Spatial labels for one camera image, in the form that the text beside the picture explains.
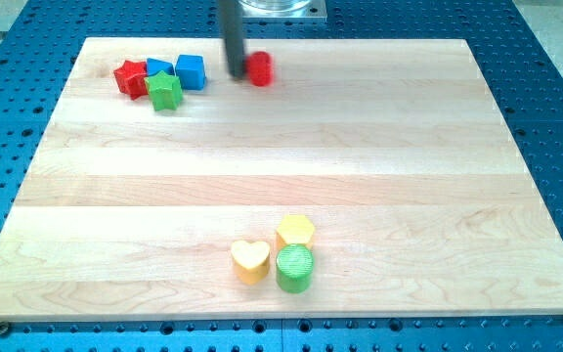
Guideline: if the black pusher rod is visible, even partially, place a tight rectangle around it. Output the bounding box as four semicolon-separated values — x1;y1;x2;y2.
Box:
217;0;245;80

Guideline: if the yellow hexagon block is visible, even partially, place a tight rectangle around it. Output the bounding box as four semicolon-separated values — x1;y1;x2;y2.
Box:
276;214;316;250

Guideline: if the left board clamp screw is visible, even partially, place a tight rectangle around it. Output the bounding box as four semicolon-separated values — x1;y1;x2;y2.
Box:
0;322;12;336

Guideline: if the robot base metal plate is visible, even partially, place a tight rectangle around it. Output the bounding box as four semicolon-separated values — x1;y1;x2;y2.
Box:
238;0;327;21

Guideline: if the green star block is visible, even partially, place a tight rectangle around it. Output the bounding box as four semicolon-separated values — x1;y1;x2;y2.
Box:
144;71;183;110

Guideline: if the red star block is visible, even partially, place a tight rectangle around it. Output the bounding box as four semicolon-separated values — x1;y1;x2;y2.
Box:
113;60;148;100

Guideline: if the blue block behind stars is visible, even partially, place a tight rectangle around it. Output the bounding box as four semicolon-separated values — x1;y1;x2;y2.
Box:
146;58;175;76

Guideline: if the green cylinder block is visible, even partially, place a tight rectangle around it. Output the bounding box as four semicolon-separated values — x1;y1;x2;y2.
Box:
276;244;314;293

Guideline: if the blue cube block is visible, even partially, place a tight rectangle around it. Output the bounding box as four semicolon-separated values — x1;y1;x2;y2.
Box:
175;55;206;90

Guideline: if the wooden board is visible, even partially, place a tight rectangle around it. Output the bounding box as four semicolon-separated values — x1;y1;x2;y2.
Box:
0;38;563;322

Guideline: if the red cylinder block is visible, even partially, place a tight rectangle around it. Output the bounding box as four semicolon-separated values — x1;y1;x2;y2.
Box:
246;51;274;87

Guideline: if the yellow heart block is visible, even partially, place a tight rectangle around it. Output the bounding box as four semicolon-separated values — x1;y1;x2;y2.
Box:
231;240;271;285

